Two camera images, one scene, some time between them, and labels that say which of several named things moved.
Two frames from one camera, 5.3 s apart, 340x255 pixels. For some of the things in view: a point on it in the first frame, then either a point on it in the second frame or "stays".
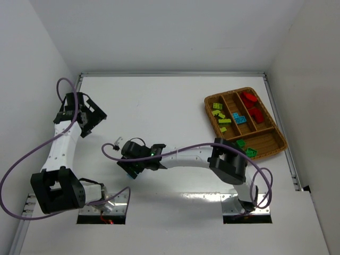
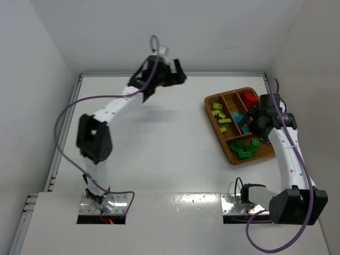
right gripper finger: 133,169 → 247,116
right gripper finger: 153,164 → 252,127
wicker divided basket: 239,114 stays
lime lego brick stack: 224,120 stays
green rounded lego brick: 240,143 stays
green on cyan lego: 133,175 → 245,129
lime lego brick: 218,105 stays
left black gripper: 93,118 → 171,77
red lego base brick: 249,104 stays
